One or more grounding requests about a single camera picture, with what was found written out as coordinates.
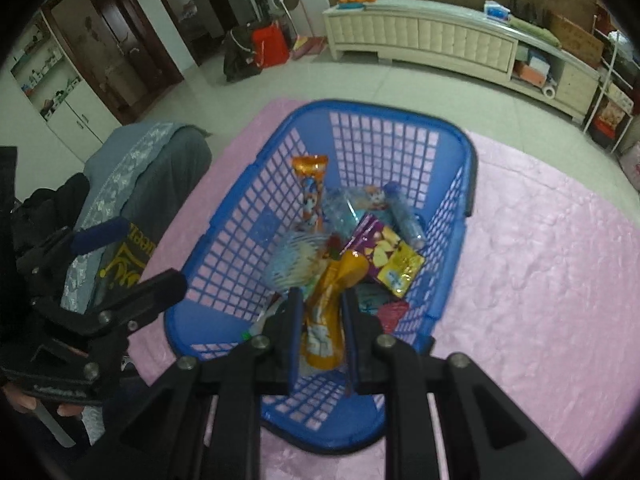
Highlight dark backpack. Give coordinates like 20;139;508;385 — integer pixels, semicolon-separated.
224;25;262;82

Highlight red silver snack pouch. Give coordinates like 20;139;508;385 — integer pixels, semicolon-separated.
375;300;409;334

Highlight blue plastic basket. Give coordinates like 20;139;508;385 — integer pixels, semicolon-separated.
162;97;478;456

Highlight red shopping bag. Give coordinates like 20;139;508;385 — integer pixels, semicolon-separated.
252;23;290;68

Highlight oranges on blue plate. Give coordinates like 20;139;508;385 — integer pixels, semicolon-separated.
336;0;378;10

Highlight blue tissue pack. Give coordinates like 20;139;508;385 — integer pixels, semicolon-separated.
483;0;511;22

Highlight pink quilted table cloth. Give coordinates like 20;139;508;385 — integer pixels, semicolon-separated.
142;99;639;479

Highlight orange long snack packet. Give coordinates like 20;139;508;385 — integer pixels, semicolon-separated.
292;155;329;233

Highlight cream tv cabinet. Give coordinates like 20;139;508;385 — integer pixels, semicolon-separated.
323;0;599;124

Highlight white cupboard with shelves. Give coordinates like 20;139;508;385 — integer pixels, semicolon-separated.
8;12;120;162

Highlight operator left hand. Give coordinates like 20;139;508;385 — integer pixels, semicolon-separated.
2;384;85;417

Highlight pink bag on floor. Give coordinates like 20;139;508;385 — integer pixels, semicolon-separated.
620;142;640;192

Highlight grey covered chair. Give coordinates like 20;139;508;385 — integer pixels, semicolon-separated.
61;122;213;313

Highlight purple chips bag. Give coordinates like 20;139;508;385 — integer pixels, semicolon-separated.
344;212;425;299

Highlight white metal shelf rack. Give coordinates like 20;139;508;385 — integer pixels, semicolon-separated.
582;6;639;155

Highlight blue striped clear snack bag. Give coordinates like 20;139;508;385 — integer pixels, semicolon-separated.
262;231;329;294

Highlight cardboard box on cabinet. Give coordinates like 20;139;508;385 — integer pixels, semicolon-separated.
548;13;604;68

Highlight green folded cloth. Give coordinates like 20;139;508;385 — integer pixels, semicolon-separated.
506;14;562;49

